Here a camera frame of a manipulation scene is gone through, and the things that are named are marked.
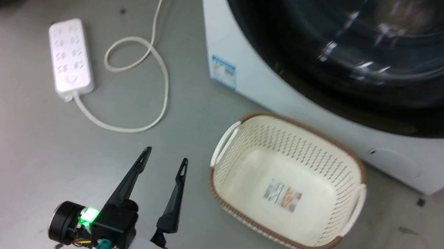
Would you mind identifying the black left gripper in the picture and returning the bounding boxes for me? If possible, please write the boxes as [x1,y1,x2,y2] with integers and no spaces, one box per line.
[46,133,196,249]

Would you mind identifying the white washing machine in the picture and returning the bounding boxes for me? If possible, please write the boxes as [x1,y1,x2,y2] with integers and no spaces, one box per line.
[168,0,444,198]

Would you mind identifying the cream plastic laundry basket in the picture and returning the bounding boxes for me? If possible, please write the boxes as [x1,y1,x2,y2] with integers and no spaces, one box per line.
[199,105,378,249]

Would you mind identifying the paper label in basket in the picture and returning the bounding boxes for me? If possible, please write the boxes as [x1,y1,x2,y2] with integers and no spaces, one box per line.
[261,177,305,214]

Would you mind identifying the blue white energy label sticker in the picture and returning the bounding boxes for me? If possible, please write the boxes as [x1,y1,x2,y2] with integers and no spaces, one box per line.
[207,54,241,91]

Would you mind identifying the white power strip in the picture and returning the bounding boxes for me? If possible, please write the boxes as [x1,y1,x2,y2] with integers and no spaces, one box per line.
[38,14,105,106]

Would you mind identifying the white power strip cable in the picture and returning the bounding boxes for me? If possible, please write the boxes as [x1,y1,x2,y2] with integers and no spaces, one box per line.
[69,0,201,142]

